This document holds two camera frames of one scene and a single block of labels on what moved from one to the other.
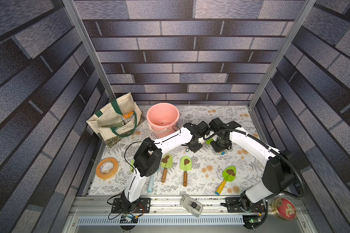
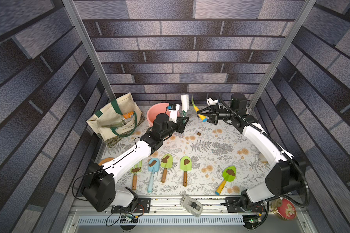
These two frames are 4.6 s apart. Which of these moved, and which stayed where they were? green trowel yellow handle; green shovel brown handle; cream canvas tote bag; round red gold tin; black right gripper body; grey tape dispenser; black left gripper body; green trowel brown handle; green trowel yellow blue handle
Moved: black left gripper body; green trowel yellow blue handle; black right gripper body
Stayed: cream canvas tote bag; round red gold tin; green shovel brown handle; grey tape dispenser; green trowel brown handle; green trowel yellow handle
